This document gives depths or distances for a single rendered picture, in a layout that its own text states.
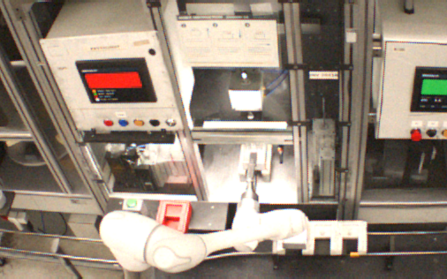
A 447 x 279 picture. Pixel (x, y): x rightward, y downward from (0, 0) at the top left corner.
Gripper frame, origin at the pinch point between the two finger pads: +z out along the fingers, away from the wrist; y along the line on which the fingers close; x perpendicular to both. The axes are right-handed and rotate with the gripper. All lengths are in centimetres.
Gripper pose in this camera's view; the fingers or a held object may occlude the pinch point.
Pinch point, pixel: (253, 162)
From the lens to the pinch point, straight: 238.7
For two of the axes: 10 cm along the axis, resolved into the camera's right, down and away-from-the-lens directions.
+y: -1.3, -6.4, -7.5
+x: -9.8, -0.1, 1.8
